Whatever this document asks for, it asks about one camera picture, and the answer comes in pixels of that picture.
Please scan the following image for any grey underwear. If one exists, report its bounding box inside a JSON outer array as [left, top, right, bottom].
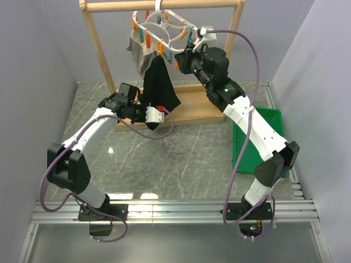
[[127, 31, 158, 79]]

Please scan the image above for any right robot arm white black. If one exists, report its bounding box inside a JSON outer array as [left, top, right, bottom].
[[175, 45, 299, 222]]

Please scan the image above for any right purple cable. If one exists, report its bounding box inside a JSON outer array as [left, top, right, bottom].
[[207, 29, 276, 241]]

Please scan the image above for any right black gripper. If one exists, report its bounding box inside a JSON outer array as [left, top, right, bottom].
[[175, 43, 212, 90]]

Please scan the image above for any purple cable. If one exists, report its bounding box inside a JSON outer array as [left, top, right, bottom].
[[207, 29, 276, 241], [39, 108, 175, 243]]

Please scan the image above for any orange clothes peg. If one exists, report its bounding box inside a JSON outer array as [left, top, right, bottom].
[[157, 43, 164, 58]]

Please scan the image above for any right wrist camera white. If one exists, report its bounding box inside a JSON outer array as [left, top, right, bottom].
[[193, 27, 217, 53]]

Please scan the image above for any teal clothes peg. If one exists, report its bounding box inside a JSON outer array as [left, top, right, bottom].
[[163, 53, 173, 64]]

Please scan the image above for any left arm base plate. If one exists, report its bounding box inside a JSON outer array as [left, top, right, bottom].
[[78, 204, 128, 221]]

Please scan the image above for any green plastic tray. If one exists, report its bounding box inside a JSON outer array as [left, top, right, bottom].
[[232, 107, 285, 175]]

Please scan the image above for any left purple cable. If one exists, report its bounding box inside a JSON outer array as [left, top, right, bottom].
[[39, 108, 175, 243]]

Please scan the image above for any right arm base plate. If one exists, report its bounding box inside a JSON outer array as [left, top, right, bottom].
[[224, 202, 274, 221]]

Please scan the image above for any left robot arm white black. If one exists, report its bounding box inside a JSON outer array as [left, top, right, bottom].
[[42, 83, 150, 221]]

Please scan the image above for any black underwear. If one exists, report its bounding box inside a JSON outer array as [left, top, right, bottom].
[[140, 56, 181, 130]]

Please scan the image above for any aluminium mounting rail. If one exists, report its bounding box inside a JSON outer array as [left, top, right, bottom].
[[30, 199, 319, 224]]

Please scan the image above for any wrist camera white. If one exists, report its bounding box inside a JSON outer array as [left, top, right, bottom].
[[145, 106, 165, 124], [193, 27, 217, 53]]

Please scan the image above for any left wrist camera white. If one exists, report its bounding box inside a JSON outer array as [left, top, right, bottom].
[[145, 106, 165, 124]]

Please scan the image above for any white plastic clip hanger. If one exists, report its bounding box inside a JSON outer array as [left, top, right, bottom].
[[132, 1, 198, 55]]

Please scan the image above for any wooden hanging rack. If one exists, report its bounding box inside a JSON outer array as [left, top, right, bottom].
[[79, 1, 245, 126]]

